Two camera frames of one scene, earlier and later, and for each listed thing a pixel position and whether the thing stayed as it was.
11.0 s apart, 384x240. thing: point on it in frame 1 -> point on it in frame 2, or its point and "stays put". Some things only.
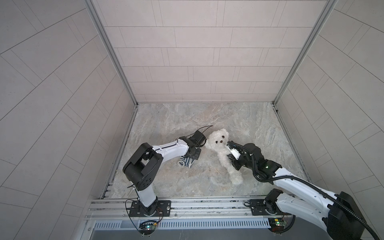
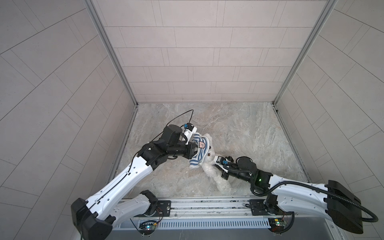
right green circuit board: [276, 224] stays put
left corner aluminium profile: [94, 9] stays put
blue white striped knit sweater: [183, 161] -> [203, 143]
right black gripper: [234, 161] -> [224, 175]
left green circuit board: [147, 227] stays put
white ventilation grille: [185, 224] stays put
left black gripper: [197, 154] -> [189, 152]
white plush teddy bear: [217, 140] -> [213, 172]
